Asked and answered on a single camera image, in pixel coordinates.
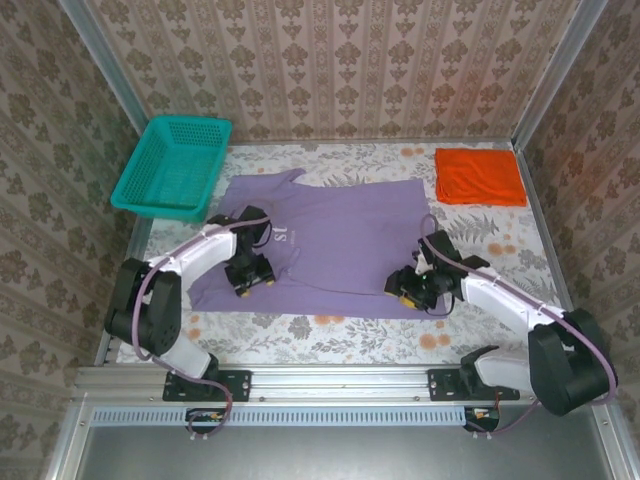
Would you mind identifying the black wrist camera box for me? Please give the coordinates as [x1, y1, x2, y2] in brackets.
[383, 267, 417, 297]
[252, 254, 276, 282]

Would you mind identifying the grey metal panel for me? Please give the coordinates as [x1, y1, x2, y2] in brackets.
[47, 399, 640, 480]

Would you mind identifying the aluminium table back rail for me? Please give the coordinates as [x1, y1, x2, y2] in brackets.
[227, 135, 519, 147]

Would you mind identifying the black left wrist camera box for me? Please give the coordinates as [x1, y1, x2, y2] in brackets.
[252, 254, 276, 282]

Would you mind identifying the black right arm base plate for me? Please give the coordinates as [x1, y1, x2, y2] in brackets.
[427, 368, 521, 403]

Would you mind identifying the folded orange t-shirt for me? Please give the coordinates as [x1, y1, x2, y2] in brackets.
[433, 147, 529, 207]

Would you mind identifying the aluminium mounting rail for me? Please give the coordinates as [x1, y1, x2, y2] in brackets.
[69, 363, 619, 404]

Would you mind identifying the teal plastic basket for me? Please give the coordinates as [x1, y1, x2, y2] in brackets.
[109, 115, 233, 224]

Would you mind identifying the black electronics board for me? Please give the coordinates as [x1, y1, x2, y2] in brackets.
[184, 407, 227, 435]
[462, 405, 502, 434]

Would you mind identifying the aluminium frame post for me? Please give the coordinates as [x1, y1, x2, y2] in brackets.
[512, 0, 609, 151]
[57, 0, 151, 134]

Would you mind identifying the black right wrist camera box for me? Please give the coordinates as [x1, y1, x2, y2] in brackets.
[383, 267, 417, 297]

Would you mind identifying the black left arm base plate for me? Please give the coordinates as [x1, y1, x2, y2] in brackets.
[162, 368, 252, 403]

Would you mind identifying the purple printed t-shirt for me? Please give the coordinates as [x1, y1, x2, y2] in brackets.
[187, 168, 451, 321]

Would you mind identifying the slotted pale cable duct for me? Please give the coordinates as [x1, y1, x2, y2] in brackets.
[91, 405, 469, 427]

